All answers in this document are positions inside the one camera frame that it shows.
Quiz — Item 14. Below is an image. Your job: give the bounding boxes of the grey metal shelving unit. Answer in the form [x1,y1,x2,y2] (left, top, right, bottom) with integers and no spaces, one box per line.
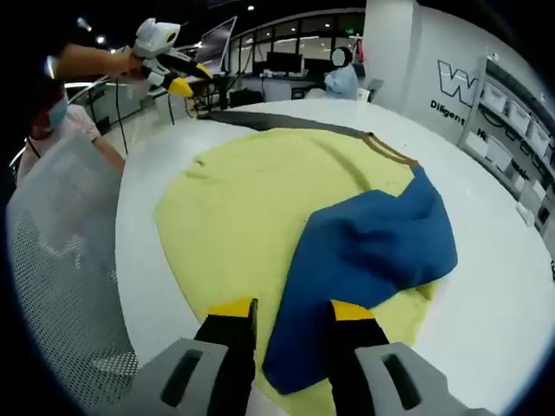
[459,47,555,235]

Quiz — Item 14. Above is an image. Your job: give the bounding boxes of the black tripod stand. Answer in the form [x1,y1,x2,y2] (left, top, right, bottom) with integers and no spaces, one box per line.
[190,68,246,120]

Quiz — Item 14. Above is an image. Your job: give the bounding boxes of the rows of white storage bins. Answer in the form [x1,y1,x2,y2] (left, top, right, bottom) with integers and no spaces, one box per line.
[480,80,555,218]

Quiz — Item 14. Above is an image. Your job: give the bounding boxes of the blue and black garment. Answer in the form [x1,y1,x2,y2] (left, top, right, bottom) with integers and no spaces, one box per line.
[207,109,460,396]

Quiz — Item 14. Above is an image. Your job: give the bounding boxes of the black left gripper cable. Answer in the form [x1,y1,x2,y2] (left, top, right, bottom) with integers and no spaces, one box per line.
[113,75,131,157]

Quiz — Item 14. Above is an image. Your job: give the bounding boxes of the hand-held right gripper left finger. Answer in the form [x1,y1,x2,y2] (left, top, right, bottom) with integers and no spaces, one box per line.
[132,296,260,416]

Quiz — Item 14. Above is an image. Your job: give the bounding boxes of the yellow-green cloth template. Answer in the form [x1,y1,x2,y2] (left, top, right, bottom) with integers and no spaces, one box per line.
[152,125,437,406]

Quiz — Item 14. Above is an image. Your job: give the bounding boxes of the person's left hand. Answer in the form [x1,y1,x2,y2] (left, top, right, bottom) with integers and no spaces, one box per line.
[113,49,147,80]

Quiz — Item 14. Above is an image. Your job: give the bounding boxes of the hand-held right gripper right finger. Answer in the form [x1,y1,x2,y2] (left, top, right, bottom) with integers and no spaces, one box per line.
[328,298,498,416]

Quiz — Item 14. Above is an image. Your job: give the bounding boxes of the black desk monitor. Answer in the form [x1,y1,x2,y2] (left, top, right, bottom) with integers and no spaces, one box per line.
[265,51,304,74]

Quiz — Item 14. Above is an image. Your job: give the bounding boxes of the grey mesh office chair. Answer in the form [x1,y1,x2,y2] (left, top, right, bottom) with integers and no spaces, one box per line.
[6,133,142,395]

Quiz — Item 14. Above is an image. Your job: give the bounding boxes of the person's upper body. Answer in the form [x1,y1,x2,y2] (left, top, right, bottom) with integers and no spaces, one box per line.
[15,81,127,187]

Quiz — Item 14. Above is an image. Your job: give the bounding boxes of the large display screen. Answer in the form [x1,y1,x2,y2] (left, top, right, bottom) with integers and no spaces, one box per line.
[197,16,238,75]

